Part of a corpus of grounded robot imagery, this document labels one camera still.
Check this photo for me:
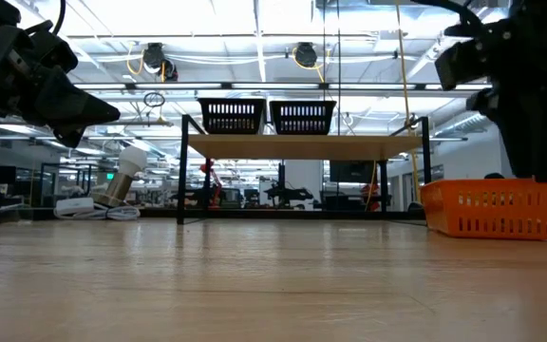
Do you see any orange plastic basket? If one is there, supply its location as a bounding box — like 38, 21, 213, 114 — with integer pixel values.
419, 177, 547, 241

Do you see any black metal rig frame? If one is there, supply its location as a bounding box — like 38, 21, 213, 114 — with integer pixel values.
135, 206, 426, 221

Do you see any white bulb table lamp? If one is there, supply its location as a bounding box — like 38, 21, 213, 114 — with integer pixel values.
90, 145, 149, 209

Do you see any ceiling cable reel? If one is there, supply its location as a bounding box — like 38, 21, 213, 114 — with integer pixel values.
141, 42, 179, 82
294, 42, 319, 68

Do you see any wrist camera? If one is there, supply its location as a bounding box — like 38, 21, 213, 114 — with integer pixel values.
434, 28, 493, 91
0, 18, 79, 75

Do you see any wooden desk shelf riser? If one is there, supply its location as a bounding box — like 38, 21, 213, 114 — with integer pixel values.
177, 113, 434, 225

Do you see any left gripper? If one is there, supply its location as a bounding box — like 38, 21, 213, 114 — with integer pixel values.
0, 56, 122, 149

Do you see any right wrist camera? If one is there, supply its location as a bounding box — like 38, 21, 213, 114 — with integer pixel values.
434, 28, 493, 91

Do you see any silver ventilation duct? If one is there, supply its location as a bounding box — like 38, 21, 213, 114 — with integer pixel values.
434, 111, 491, 137

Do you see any yellow hanging cable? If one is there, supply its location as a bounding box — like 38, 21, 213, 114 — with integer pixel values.
394, 0, 421, 200

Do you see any dark monitor screen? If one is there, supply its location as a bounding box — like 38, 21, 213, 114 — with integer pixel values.
329, 160, 378, 184

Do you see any black background machine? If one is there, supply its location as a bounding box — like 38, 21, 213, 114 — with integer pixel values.
262, 162, 315, 210

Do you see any red background machine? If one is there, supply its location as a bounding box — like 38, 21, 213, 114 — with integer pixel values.
199, 159, 222, 209

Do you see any black plastic basket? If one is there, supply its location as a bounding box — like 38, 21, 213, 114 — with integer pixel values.
197, 97, 268, 136
269, 100, 338, 136

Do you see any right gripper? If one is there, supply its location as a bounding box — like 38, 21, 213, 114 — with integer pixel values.
465, 18, 547, 184

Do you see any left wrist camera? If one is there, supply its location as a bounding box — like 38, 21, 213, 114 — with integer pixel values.
0, 18, 79, 75

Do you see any black hanging cable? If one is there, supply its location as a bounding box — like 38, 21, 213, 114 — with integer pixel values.
335, 0, 343, 137
321, 0, 328, 102

